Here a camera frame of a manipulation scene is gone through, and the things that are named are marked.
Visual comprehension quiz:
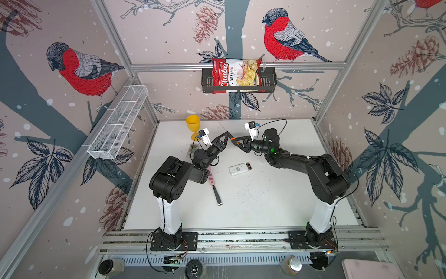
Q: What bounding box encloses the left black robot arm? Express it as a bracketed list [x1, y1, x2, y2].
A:
[149, 132, 233, 251]

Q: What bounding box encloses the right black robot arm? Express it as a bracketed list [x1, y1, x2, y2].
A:
[231, 128, 350, 248]

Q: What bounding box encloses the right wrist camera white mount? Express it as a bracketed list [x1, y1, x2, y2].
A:
[245, 121, 260, 140]

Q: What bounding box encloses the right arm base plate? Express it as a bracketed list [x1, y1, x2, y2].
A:
[287, 230, 338, 250]

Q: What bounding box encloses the orange black screwdriver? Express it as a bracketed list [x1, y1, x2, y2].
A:
[219, 122, 245, 144]

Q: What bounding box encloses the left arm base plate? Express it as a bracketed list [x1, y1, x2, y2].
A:
[148, 231, 198, 252]

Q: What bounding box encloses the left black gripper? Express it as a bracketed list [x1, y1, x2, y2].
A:
[203, 133, 228, 171]

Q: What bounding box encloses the pink board corner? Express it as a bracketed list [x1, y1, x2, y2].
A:
[342, 259, 405, 279]

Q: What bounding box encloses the white remote control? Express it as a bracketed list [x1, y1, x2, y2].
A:
[229, 162, 252, 176]

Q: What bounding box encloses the black round speaker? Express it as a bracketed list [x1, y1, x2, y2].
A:
[185, 259, 207, 279]

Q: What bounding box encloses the yellow plastic goblet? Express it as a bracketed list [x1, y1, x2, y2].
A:
[186, 115, 200, 141]

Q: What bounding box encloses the red cassava chips bag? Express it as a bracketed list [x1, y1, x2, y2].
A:
[212, 58, 263, 87]

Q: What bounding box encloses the white wire wall basket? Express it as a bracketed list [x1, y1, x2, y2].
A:
[88, 85, 148, 160]

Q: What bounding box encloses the grey cylinder can left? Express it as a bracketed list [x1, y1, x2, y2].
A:
[98, 259, 125, 277]

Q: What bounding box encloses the grey small remote control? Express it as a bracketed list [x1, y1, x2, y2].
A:
[188, 145, 197, 160]

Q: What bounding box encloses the black wall basket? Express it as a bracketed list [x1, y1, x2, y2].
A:
[201, 67, 277, 94]

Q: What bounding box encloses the silver topped jar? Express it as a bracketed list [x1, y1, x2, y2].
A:
[280, 255, 303, 276]

